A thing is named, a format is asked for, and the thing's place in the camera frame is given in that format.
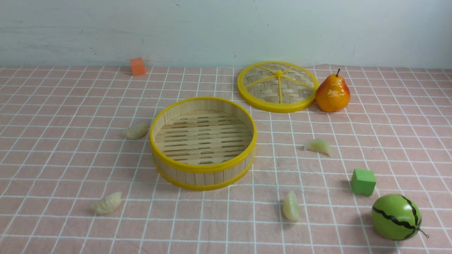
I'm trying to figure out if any green striped toy watermelon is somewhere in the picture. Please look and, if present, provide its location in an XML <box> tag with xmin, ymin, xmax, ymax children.
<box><xmin>371</xmin><ymin>194</ymin><xmax>429</xmax><ymax>241</ymax></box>

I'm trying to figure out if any orange foam cube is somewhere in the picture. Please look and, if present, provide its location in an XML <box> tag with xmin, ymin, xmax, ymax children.
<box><xmin>130</xmin><ymin>58</ymin><xmax>146</xmax><ymax>77</ymax></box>

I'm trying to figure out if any white dumpling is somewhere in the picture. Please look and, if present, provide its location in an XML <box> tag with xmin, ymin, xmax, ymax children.
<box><xmin>91</xmin><ymin>192</ymin><xmax>123</xmax><ymax>215</ymax></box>
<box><xmin>123</xmin><ymin>123</ymin><xmax>150</xmax><ymax>140</ymax></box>

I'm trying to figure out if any pale green dumpling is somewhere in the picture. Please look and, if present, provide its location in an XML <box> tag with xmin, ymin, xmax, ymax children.
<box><xmin>282</xmin><ymin>190</ymin><xmax>301</xmax><ymax>222</ymax></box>
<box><xmin>304</xmin><ymin>138</ymin><xmax>332</xmax><ymax>156</ymax></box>

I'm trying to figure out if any green foam cube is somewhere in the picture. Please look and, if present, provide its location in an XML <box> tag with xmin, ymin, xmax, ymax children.
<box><xmin>350</xmin><ymin>168</ymin><xmax>376</xmax><ymax>196</ymax></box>

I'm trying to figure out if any pink checkered tablecloth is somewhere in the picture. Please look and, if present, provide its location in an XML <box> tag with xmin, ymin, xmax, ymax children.
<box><xmin>0</xmin><ymin>66</ymin><xmax>452</xmax><ymax>254</ymax></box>

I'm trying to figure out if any woven steamer lid yellow rim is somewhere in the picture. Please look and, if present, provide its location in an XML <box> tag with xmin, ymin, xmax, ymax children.
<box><xmin>237</xmin><ymin>61</ymin><xmax>320</xmax><ymax>114</ymax></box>

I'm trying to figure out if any bamboo steamer tray yellow rim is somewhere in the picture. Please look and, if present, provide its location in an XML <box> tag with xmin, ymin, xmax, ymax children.
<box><xmin>149</xmin><ymin>97</ymin><xmax>258</xmax><ymax>191</ymax></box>

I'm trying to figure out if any orange yellow toy pear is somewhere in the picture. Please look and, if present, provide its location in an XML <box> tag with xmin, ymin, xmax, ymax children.
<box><xmin>315</xmin><ymin>69</ymin><xmax>351</xmax><ymax>113</ymax></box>

